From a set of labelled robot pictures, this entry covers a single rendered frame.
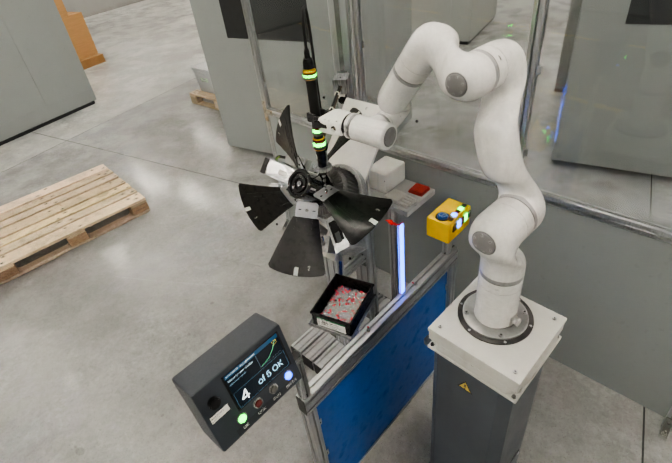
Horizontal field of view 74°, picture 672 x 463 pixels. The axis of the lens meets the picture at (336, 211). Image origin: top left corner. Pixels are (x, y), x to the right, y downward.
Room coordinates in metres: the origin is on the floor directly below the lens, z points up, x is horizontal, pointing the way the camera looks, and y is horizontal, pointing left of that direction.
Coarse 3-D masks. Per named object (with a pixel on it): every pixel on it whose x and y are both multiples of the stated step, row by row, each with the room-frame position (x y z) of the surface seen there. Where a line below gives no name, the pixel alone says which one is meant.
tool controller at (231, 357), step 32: (256, 320) 0.80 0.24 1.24; (224, 352) 0.70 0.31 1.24; (256, 352) 0.70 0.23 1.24; (288, 352) 0.74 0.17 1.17; (192, 384) 0.62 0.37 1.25; (224, 384) 0.63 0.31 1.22; (256, 384) 0.66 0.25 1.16; (288, 384) 0.69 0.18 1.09; (224, 416) 0.59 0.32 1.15; (256, 416) 0.62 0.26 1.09; (224, 448) 0.55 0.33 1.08
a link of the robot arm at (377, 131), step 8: (352, 120) 1.28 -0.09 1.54; (360, 120) 1.27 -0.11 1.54; (368, 120) 1.25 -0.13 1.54; (376, 120) 1.24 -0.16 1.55; (384, 120) 1.25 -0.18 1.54; (352, 128) 1.26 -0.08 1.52; (360, 128) 1.24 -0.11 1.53; (368, 128) 1.23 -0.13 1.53; (376, 128) 1.21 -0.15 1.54; (384, 128) 1.20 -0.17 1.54; (392, 128) 1.21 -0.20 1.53; (352, 136) 1.26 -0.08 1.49; (360, 136) 1.24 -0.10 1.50; (368, 136) 1.21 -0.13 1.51; (376, 136) 1.19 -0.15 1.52; (384, 136) 1.19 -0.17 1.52; (392, 136) 1.21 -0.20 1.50; (368, 144) 1.23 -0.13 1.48; (376, 144) 1.19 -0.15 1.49; (384, 144) 1.19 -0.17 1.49; (392, 144) 1.21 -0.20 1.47
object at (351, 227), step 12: (336, 192) 1.43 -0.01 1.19; (348, 192) 1.42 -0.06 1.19; (324, 204) 1.37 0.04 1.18; (336, 204) 1.35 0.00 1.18; (348, 204) 1.35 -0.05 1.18; (360, 204) 1.34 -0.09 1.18; (372, 204) 1.33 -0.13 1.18; (384, 204) 1.31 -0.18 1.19; (336, 216) 1.30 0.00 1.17; (348, 216) 1.29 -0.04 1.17; (360, 216) 1.28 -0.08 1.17; (372, 216) 1.27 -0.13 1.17; (348, 228) 1.25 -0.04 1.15; (360, 228) 1.24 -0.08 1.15; (372, 228) 1.22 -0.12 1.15; (348, 240) 1.21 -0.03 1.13
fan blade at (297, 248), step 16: (288, 224) 1.40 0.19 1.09; (304, 224) 1.40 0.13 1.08; (288, 240) 1.36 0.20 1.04; (304, 240) 1.36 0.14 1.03; (320, 240) 1.36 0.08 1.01; (272, 256) 1.34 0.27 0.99; (288, 256) 1.32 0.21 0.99; (304, 256) 1.32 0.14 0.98; (320, 256) 1.32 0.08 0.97; (288, 272) 1.28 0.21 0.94; (304, 272) 1.28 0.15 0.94; (320, 272) 1.27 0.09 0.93
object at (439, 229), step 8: (448, 200) 1.44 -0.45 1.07; (440, 208) 1.40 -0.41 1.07; (448, 208) 1.39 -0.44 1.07; (456, 208) 1.38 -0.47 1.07; (464, 208) 1.38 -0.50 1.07; (432, 216) 1.35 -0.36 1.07; (448, 216) 1.34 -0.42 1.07; (456, 216) 1.33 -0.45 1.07; (432, 224) 1.33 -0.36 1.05; (440, 224) 1.31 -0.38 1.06; (448, 224) 1.29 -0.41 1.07; (464, 224) 1.36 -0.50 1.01; (432, 232) 1.33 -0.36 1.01; (440, 232) 1.31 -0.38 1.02; (448, 232) 1.28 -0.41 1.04; (456, 232) 1.32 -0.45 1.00; (440, 240) 1.31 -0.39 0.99; (448, 240) 1.28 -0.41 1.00
